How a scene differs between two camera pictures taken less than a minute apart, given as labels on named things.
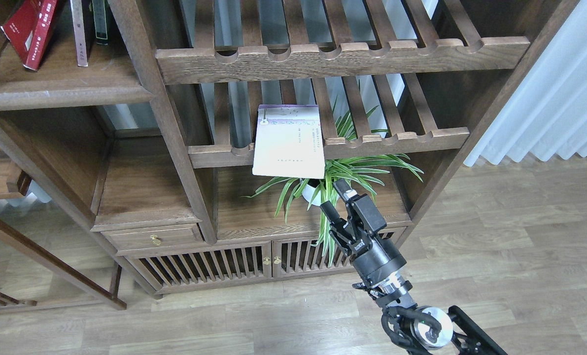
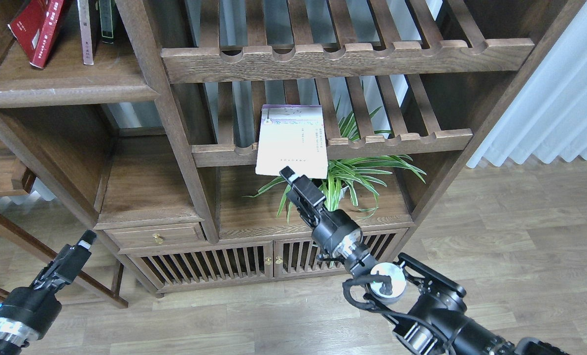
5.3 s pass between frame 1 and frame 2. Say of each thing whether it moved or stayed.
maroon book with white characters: moved
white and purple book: stayed
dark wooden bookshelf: stayed
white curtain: stayed
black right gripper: moved
